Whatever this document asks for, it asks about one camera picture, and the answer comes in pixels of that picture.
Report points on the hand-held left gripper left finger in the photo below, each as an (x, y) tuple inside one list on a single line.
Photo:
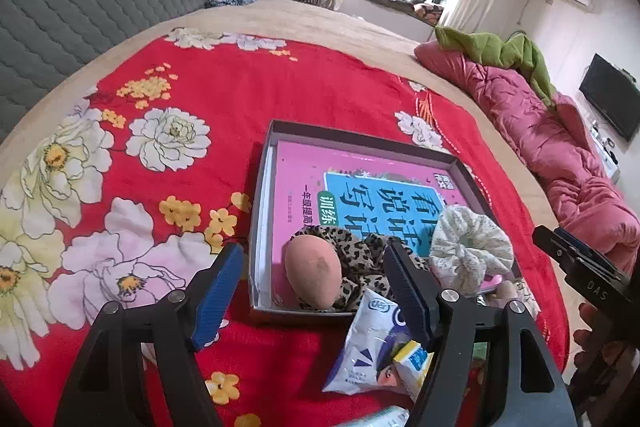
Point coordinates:
[(220, 292)]

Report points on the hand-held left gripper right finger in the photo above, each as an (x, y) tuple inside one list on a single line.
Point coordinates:
[(407, 292)]

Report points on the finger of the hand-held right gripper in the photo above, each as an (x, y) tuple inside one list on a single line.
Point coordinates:
[(592, 254), (557, 252)]

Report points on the leopard print scrunchie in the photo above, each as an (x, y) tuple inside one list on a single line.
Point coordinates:
[(360, 252)]

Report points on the yellow white packet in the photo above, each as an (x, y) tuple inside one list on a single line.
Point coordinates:
[(412, 359)]

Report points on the white purple cartoon tissue packet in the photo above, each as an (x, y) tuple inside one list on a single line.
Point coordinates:
[(360, 347)]

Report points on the white floral scrunchie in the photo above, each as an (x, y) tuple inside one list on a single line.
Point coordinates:
[(470, 242)]

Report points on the beige makeup sponge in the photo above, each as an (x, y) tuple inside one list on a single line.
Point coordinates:
[(312, 272)]

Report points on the grey cardboard box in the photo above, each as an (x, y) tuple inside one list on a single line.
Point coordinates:
[(350, 144)]

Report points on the person's right hand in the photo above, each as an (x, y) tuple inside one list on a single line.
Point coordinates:
[(595, 347)]

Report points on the white television cabinet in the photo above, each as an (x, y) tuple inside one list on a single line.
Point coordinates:
[(602, 147)]

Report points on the pink book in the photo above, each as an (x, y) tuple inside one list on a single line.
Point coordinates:
[(300, 187)]

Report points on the pink quilt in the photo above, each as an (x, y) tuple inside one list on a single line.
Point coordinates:
[(525, 117)]

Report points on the black television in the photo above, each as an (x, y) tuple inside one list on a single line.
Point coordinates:
[(610, 94)]

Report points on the green blanket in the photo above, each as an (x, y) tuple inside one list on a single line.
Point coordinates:
[(480, 44)]

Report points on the red floral blanket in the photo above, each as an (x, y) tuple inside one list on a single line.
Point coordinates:
[(300, 82)]

